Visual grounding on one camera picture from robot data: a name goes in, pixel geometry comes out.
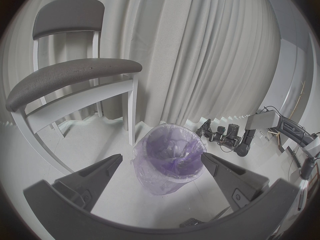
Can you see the black plastic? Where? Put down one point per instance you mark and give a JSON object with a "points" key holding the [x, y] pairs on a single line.
{"points": [[206, 127]]}

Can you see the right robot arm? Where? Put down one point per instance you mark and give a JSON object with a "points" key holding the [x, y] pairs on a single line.
{"points": [[262, 120]]}

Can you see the white trash bin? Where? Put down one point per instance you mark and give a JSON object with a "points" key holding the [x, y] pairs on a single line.
{"points": [[180, 181]]}

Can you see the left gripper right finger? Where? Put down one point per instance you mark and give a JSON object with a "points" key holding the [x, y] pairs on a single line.
{"points": [[230, 179]]}

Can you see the grey white chair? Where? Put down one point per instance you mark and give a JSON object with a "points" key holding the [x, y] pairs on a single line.
{"points": [[75, 70]]}

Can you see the white curtain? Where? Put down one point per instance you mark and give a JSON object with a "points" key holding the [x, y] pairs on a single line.
{"points": [[200, 46]]}

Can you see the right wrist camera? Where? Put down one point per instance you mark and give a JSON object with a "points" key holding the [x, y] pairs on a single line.
{"points": [[220, 130]]}

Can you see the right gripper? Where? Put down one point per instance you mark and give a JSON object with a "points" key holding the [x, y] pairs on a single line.
{"points": [[217, 137]]}

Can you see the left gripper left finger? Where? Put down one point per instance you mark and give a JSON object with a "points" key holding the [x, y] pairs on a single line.
{"points": [[95, 176]]}

